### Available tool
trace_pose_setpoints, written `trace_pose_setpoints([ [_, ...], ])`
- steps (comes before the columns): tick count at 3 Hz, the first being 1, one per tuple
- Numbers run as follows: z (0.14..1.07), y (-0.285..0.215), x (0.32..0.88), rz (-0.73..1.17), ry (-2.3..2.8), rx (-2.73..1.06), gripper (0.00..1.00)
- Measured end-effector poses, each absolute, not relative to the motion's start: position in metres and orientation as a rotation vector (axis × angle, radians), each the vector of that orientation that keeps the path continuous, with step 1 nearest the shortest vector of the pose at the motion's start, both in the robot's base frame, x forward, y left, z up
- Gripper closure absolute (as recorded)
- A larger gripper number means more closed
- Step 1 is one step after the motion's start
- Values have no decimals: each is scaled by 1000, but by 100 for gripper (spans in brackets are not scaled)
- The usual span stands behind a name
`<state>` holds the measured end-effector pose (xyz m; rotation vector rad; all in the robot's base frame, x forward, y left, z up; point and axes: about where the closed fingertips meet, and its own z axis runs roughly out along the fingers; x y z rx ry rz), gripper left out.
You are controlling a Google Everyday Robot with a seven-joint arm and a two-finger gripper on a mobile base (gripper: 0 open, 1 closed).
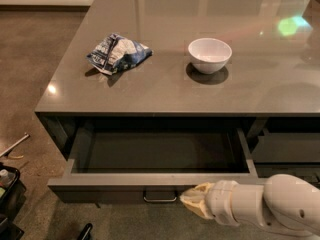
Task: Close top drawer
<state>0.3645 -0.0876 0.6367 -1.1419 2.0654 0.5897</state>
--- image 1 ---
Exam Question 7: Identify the grey top drawer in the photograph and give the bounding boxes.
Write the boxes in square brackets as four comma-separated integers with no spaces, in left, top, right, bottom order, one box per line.
[48,128,261,203]

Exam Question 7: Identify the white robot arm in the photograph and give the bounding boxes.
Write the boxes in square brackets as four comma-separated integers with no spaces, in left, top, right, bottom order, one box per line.
[180,174,320,237]

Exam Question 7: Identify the black object on floor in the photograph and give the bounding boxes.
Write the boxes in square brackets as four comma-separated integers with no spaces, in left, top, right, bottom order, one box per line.
[77,223,93,240]

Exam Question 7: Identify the grey counter cabinet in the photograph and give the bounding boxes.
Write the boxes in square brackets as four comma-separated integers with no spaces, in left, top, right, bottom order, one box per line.
[34,0,320,188]

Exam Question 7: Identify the white ceramic bowl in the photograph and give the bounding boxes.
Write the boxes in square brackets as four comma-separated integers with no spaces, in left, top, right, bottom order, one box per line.
[188,38,232,74]

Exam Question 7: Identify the blue white chip bag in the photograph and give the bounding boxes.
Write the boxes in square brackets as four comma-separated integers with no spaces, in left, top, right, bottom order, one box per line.
[86,33,153,75]

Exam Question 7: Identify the metal rod on floor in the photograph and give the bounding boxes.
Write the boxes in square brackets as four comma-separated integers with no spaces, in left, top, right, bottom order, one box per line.
[0,133,30,158]

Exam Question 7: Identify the black bin with bottles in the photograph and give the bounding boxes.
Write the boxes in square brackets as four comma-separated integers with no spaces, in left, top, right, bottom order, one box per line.
[0,165,25,240]

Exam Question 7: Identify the metal drawer handle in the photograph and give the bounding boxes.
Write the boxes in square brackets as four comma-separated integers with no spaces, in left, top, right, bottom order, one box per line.
[143,191,178,204]

